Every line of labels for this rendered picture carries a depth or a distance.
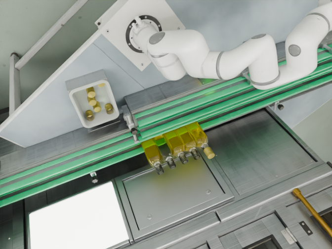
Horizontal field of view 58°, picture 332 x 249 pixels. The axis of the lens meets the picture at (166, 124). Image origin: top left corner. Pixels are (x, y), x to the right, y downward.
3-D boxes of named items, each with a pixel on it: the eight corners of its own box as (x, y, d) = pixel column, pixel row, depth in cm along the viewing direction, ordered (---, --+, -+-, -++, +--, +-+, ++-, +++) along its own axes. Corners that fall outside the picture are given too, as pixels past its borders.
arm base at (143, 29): (118, 27, 116) (132, 43, 105) (144, 6, 115) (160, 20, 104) (140, 55, 127) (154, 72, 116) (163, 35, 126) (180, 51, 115)
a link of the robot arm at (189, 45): (221, 86, 93) (203, 47, 82) (160, 81, 107) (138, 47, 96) (231, 63, 97) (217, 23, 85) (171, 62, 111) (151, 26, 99)
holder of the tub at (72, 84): (85, 125, 150) (88, 135, 145) (64, 81, 131) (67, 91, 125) (118, 113, 153) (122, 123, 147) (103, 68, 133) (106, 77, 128)
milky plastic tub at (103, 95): (81, 118, 146) (85, 130, 140) (64, 81, 130) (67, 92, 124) (116, 106, 149) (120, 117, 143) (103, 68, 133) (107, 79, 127)
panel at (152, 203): (28, 215, 142) (31, 287, 119) (25, 212, 140) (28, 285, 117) (201, 147, 157) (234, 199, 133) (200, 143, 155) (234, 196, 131)
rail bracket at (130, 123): (129, 132, 145) (136, 150, 136) (120, 106, 133) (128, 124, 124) (135, 130, 145) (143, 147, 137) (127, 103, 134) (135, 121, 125)
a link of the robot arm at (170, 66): (155, 68, 115) (173, 89, 104) (138, 42, 106) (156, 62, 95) (175, 53, 115) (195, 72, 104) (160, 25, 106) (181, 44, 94)
